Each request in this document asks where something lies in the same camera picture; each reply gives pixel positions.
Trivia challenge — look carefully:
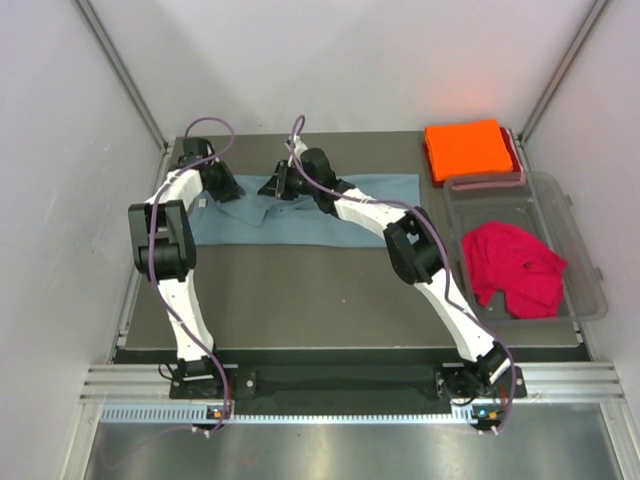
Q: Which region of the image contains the folded orange t-shirt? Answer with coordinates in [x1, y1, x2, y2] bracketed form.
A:
[423, 119, 515, 186]

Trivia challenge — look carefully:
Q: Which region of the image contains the grey aluminium frame rail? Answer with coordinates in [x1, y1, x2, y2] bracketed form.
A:
[80, 362, 625, 404]

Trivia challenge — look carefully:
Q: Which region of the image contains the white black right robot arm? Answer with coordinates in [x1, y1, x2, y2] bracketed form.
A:
[259, 137, 517, 396]

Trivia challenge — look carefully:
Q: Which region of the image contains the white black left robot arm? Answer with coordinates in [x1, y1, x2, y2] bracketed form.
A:
[128, 137, 245, 399]

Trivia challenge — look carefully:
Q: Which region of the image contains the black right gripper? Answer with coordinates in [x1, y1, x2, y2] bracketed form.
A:
[257, 162, 318, 203]

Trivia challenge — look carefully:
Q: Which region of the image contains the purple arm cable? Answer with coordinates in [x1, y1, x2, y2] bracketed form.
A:
[285, 114, 519, 436]
[149, 117, 236, 441]

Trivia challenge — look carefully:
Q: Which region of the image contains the crumpled red t-shirt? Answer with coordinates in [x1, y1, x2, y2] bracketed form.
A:
[462, 221, 568, 319]

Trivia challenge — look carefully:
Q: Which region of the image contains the vertical frame post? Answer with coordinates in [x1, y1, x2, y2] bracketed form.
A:
[517, 0, 613, 145]
[71, 0, 169, 153]

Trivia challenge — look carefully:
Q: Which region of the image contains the slotted grey cable duct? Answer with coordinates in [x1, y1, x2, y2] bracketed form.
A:
[100, 404, 501, 426]

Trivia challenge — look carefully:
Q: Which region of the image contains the light blue t-shirt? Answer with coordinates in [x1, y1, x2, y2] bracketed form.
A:
[188, 172, 420, 249]

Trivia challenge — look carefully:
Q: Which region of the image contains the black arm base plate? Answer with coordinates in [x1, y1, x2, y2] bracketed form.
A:
[168, 362, 529, 401]

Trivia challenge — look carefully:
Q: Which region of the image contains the clear plastic bin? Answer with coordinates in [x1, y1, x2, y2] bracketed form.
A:
[443, 172, 607, 326]

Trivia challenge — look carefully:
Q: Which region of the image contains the right vertical frame post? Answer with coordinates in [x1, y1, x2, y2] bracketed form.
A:
[517, 0, 613, 145]

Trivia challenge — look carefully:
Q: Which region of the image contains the folded pink t-shirt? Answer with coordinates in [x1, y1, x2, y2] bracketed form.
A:
[445, 145, 526, 191]

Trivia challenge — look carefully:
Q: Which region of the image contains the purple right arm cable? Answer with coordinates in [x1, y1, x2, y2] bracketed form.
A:
[285, 114, 519, 436]

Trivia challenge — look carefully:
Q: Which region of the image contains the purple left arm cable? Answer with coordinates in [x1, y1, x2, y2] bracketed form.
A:
[149, 117, 236, 441]

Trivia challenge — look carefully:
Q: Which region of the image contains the left vertical frame post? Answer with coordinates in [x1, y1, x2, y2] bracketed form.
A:
[71, 0, 169, 153]

